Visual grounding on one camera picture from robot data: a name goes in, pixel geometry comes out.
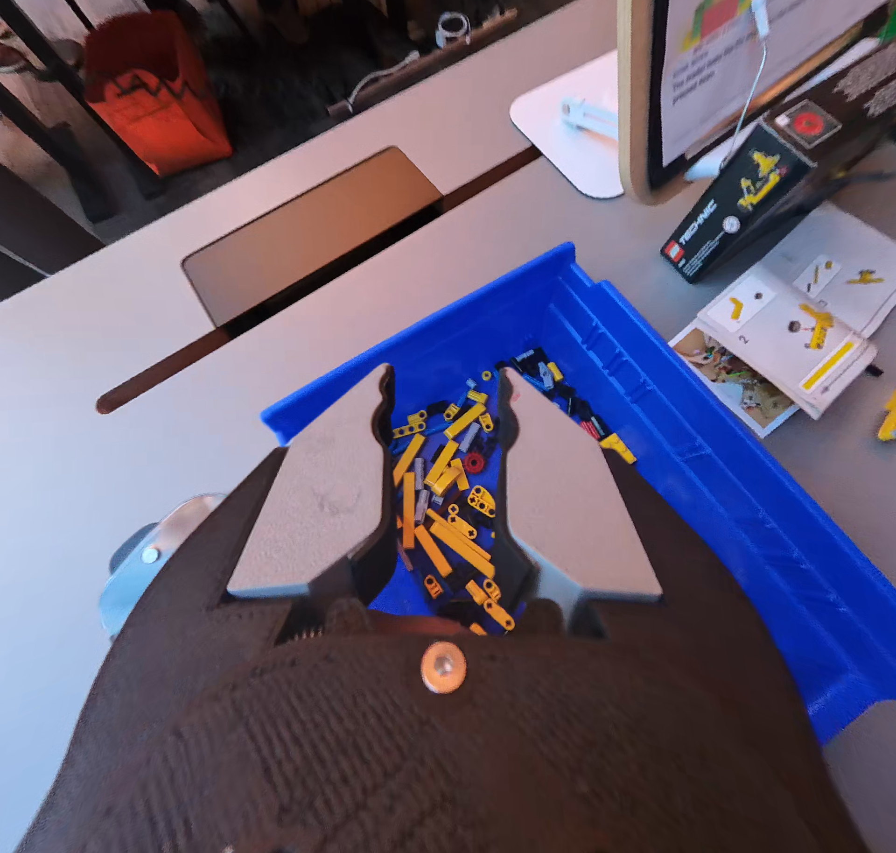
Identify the instruction poster display board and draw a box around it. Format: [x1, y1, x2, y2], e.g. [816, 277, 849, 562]
[616, 0, 896, 206]

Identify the pile of lego pieces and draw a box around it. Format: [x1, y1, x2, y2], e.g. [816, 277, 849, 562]
[388, 349, 638, 637]

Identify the table cable flap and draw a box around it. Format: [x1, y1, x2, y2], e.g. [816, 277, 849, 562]
[181, 146, 444, 329]

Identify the black lego set box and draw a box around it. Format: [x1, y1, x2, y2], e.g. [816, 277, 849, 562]
[660, 39, 896, 284]

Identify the silver metal bracket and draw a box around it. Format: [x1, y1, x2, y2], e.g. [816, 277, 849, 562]
[98, 492, 228, 640]

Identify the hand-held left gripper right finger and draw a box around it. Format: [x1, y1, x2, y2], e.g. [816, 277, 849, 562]
[493, 366, 665, 633]

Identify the white coiled cable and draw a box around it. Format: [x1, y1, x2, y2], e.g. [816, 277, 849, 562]
[348, 11, 471, 108]

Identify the lego instruction booklet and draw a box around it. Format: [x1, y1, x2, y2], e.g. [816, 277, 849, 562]
[668, 202, 896, 439]

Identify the wire page holder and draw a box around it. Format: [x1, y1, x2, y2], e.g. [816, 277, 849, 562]
[685, 0, 772, 182]

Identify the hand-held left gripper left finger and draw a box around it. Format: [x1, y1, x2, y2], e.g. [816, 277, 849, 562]
[225, 364, 400, 605]

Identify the orange paper bag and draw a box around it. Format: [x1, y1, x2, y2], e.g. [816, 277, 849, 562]
[83, 11, 233, 178]

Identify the blue plastic bin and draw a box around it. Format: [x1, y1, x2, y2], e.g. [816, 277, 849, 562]
[260, 241, 896, 745]

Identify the white display stand base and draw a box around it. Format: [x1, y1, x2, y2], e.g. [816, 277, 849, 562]
[510, 49, 627, 199]

